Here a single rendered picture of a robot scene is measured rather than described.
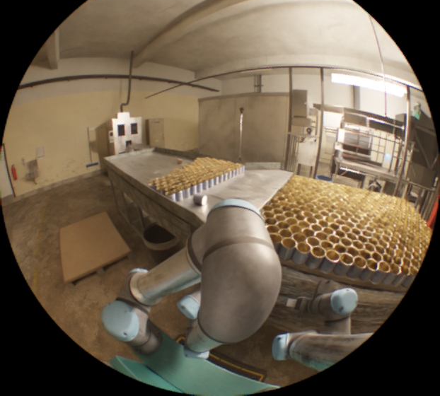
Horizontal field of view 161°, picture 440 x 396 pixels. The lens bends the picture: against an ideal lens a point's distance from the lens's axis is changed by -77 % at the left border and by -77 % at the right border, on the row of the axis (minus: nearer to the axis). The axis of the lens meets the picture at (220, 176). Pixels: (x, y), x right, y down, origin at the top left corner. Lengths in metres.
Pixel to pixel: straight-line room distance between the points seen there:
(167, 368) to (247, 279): 0.55
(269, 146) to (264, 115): 0.68
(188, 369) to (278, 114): 3.51
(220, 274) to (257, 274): 0.04
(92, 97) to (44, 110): 2.03
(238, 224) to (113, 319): 0.44
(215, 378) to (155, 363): 0.20
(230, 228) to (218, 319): 0.13
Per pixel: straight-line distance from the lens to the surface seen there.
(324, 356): 0.30
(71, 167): 6.88
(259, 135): 3.49
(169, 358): 0.68
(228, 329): 0.22
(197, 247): 0.28
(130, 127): 5.65
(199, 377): 0.66
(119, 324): 0.51
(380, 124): 3.83
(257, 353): 1.67
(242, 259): 0.19
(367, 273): 0.78
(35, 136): 7.00
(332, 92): 9.09
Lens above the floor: 1.63
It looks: 19 degrees down
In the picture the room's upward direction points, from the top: 1 degrees clockwise
